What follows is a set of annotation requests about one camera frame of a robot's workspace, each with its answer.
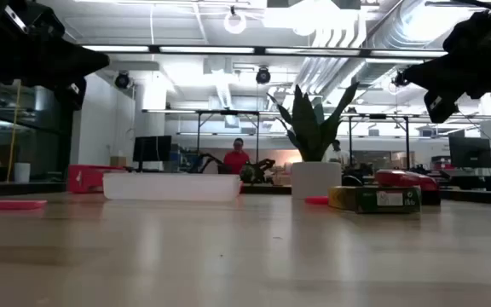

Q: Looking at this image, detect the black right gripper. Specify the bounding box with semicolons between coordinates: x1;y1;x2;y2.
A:
401;0;491;125

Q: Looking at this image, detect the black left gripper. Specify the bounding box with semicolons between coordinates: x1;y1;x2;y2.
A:
0;0;110;112

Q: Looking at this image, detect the Crayola crayons box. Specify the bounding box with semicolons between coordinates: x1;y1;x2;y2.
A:
327;185;422;215

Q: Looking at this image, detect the pink eraser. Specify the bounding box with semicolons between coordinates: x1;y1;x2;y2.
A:
0;200;48;211

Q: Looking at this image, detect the black ceiling spotlight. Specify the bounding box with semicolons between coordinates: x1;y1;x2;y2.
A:
255;67;272;85
391;70;409;89
114;71;134;90

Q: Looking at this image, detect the black computer monitor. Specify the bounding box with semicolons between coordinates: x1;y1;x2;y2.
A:
448;135;491;169
132;135;173;172

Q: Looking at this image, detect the red stapler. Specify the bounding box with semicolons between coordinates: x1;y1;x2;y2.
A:
374;169;442;206

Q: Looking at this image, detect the white cup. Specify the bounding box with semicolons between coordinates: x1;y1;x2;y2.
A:
13;162;32;184

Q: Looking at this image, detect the long ceiling light bar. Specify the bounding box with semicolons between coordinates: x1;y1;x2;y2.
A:
80;43;448;59

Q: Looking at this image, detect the green snake plant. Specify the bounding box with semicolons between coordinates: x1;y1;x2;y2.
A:
266;82;360;164

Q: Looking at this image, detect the clear plastic pencil box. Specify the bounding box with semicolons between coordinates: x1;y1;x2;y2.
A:
101;171;242;202

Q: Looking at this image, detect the white plant pot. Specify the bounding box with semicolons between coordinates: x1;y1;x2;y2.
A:
291;161;343;200

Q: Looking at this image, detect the person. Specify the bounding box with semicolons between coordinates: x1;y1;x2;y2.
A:
222;137;251;176

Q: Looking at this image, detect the background black station frame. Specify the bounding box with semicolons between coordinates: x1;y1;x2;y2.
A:
348;113;412;171
195;109;261;165

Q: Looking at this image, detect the round ring lamp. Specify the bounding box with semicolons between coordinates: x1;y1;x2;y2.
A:
223;9;248;36

